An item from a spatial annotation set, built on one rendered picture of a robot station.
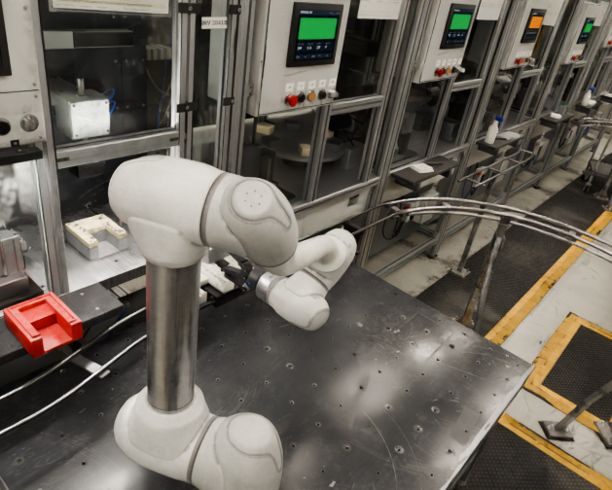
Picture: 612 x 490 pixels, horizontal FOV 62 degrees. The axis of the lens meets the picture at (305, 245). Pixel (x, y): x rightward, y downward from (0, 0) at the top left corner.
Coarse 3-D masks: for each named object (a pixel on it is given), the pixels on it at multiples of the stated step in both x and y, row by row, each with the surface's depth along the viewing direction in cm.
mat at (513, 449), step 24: (504, 432) 242; (528, 432) 245; (480, 456) 227; (504, 456) 229; (528, 456) 232; (552, 456) 234; (480, 480) 216; (504, 480) 218; (528, 480) 220; (552, 480) 222; (576, 480) 224; (600, 480) 226
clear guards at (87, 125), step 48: (48, 0) 108; (96, 0) 115; (144, 0) 124; (48, 48) 112; (96, 48) 120; (144, 48) 129; (96, 96) 125; (144, 96) 136; (96, 144) 131; (144, 144) 142; (192, 144) 155; (0, 192) 118; (0, 240) 123; (0, 288) 129; (48, 288) 139
